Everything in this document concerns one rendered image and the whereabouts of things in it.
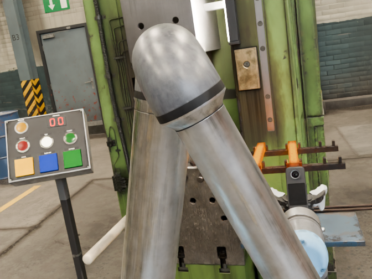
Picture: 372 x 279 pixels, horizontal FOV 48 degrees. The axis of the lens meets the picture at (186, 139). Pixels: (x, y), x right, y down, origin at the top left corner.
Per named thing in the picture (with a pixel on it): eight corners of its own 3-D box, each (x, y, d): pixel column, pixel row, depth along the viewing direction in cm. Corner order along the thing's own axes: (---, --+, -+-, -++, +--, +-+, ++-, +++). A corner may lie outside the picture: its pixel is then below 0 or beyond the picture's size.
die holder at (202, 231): (245, 265, 175) (232, 164, 166) (161, 263, 187) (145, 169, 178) (261, 211, 227) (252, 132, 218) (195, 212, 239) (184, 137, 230)
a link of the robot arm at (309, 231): (281, 288, 81) (276, 241, 79) (281, 255, 93) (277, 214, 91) (331, 287, 79) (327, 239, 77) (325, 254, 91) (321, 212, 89)
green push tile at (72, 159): (82, 165, 175) (80, 149, 177) (64, 168, 174) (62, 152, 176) (82, 166, 176) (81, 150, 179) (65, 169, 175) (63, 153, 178)
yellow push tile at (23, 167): (33, 173, 172) (32, 156, 174) (15, 177, 172) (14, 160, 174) (34, 174, 174) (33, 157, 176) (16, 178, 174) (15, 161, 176)
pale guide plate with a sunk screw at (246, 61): (259, 88, 173) (255, 47, 170) (238, 91, 176) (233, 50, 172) (261, 87, 175) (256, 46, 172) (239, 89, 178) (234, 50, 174)
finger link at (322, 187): (325, 202, 113) (306, 215, 107) (324, 182, 112) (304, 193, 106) (336, 205, 110) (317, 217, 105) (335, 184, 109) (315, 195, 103)
